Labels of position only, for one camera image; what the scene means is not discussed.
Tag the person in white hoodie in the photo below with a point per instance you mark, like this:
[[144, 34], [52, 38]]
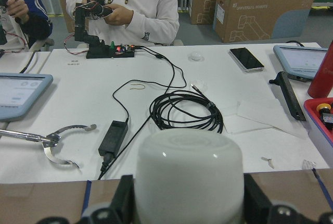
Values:
[[130, 7]]

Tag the person in blue jacket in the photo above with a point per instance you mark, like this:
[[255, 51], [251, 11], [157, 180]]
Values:
[[24, 22]]

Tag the small black desktop robot arm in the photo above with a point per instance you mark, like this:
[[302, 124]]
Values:
[[178, 109]]

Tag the green handled reacher grabber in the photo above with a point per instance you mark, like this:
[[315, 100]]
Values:
[[48, 142]]

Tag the blue teach pendant tablet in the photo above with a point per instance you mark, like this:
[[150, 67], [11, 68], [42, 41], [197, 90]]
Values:
[[19, 91]]

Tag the black smartphone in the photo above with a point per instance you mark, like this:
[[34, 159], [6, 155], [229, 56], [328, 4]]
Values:
[[246, 60]]

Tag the red water bottle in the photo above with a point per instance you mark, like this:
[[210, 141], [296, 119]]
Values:
[[321, 85]]

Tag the black power adapter brick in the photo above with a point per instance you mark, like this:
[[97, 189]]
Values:
[[113, 139]]

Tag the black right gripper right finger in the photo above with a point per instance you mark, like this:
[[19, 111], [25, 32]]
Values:
[[256, 203]]

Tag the cardboard box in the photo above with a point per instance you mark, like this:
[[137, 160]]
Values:
[[252, 20]]

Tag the white plastic cup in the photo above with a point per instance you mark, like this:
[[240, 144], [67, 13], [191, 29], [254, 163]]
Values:
[[189, 176]]

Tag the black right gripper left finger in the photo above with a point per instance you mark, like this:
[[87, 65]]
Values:
[[123, 199]]

